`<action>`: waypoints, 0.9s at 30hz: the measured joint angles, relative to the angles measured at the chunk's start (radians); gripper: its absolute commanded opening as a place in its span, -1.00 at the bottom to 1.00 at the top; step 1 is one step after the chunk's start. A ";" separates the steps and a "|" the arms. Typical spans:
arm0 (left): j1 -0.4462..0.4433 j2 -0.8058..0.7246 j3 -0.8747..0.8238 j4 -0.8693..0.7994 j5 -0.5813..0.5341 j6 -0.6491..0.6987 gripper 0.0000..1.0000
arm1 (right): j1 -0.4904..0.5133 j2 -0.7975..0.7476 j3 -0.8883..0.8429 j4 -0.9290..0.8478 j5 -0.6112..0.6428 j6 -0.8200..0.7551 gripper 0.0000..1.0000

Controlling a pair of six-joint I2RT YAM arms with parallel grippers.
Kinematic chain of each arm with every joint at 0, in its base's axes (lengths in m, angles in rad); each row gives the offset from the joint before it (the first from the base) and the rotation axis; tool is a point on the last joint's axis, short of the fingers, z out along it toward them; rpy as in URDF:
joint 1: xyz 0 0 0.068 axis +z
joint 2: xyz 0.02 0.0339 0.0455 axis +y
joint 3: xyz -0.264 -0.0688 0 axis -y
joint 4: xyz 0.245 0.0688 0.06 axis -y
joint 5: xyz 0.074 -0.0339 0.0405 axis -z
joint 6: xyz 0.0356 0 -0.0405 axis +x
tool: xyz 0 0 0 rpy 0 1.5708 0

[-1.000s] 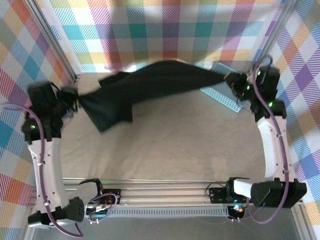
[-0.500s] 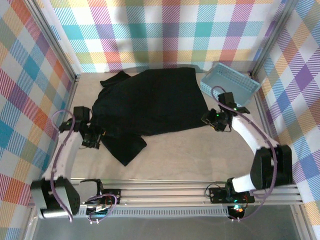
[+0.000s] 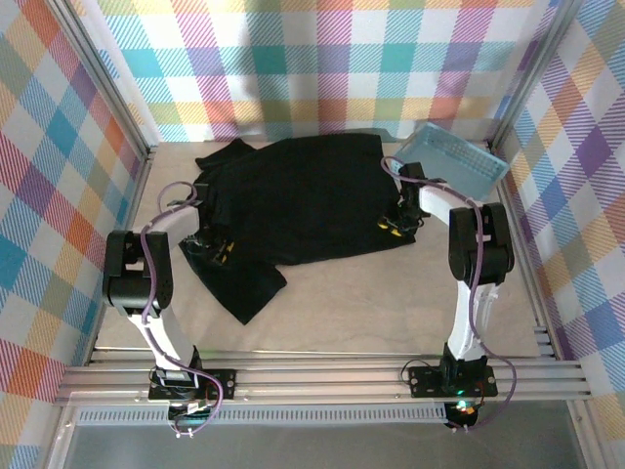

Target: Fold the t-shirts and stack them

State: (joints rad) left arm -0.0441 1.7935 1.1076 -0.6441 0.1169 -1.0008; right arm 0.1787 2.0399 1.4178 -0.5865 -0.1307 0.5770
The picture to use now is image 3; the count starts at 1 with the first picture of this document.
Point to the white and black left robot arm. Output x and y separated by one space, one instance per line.
168 337

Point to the aluminium corner post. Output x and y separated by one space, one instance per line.
529 73
105 73

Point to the light blue perforated plastic basket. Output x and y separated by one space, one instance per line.
459 151

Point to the long aluminium base rail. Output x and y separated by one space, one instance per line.
317 383

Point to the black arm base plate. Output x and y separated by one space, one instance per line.
229 381
425 381

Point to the aluminium side rail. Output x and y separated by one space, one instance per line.
544 342
138 195

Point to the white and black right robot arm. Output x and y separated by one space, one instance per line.
464 322

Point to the black t-shirt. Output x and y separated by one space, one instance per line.
303 205

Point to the grey metal sheet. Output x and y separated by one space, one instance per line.
317 449

